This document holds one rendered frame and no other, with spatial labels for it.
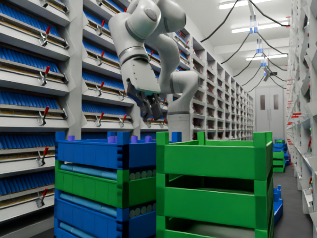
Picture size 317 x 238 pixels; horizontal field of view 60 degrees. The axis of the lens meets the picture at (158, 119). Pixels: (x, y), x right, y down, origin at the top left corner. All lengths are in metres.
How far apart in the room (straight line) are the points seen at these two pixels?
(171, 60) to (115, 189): 0.88
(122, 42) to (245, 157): 0.49
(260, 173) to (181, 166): 0.14
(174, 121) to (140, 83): 0.74
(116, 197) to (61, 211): 0.25
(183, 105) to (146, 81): 0.73
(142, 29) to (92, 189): 0.44
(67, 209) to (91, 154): 0.19
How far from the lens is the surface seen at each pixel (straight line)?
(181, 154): 0.52
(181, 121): 1.46
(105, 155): 0.63
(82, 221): 0.74
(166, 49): 1.33
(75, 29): 1.66
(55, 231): 0.87
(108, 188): 0.63
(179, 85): 1.48
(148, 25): 0.79
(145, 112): 0.72
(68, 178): 0.78
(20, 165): 1.36
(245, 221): 0.51
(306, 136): 1.84
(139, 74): 0.76
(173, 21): 1.22
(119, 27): 0.84
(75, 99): 1.58
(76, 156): 0.73
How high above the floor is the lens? 0.48
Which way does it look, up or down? 3 degrees up
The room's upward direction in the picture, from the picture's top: straight up
